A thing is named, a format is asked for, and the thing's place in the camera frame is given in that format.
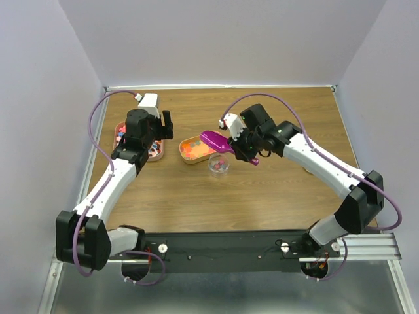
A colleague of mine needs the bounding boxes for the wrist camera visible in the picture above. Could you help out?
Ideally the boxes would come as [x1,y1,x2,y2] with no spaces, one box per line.
[218,113,246,141]
[134,93,160,118]

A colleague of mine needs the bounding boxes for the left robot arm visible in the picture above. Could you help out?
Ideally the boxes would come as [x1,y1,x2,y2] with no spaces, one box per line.
[56,109,173,270]

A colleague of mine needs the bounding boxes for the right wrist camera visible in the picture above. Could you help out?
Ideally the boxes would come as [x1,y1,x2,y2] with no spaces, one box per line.
[218,113,246,141]

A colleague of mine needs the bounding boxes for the pink tray of lollipops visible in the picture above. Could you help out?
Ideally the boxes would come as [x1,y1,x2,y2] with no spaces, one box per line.
[147,140,164,162]

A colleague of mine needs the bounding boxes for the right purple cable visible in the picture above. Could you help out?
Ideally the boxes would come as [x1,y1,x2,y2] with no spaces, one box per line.
[222,93,403,282]

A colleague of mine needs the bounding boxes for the aluminium frame rail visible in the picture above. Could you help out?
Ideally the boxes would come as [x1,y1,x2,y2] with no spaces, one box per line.
[39,230,418,313]

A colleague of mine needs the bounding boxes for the pink tray of wrapped candies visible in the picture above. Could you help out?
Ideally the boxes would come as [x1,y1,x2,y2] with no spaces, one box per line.
[113,122,126,149]

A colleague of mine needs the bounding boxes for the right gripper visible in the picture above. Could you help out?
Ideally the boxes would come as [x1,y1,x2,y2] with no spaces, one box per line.
[225,126,262,163]

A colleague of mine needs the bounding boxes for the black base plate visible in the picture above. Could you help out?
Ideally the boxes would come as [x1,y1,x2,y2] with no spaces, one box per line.
[111,230,340,273]

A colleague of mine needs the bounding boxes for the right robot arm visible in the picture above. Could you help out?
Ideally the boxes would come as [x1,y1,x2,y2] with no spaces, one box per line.
[219,104,384,256]

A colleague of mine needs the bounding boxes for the orange tray of star candies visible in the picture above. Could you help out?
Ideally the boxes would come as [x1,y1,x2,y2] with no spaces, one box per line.
[179,135,215,164]

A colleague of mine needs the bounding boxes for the clear plastic cup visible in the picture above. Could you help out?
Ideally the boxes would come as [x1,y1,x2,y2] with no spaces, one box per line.
[208,153,230,177]

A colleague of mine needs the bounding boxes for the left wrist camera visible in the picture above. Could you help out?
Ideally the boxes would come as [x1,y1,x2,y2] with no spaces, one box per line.
[134,93,160,118]

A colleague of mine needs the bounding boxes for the magenta plastic scoop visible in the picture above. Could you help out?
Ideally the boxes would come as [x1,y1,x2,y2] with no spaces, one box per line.
[200,130,259,166]

